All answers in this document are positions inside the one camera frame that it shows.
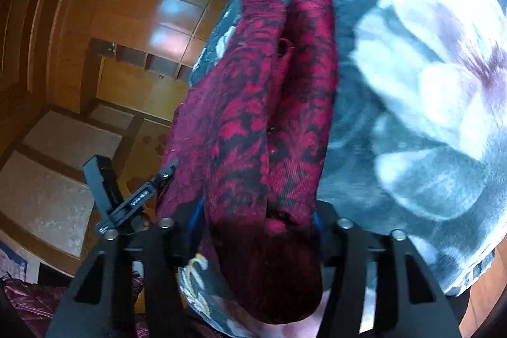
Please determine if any red black quilted garment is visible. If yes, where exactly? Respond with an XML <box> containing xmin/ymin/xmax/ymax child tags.
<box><xmin>157</xmin><ymin>0</ymin><xmax>338</xmax><ymax>324</ymax></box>

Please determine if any maroon puffer left sleeve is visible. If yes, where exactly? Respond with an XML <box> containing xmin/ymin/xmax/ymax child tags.
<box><xmin>0</xmin><ymin>269</ymin><xmax>145</xmax><ymax>338</ymax></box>

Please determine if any teal floral bed cover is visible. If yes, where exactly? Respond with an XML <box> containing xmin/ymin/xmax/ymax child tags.
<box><xmin>179</xmin><ymin>0</ymin><xmax>506</xmax><ymax>337</ymax></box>

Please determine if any wooden wardrobe wall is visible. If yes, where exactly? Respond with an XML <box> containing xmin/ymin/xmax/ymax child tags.
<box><xmin>1</xmin><ymin>0</ymin><xmax>228</xmax><ymax>120</ymax></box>

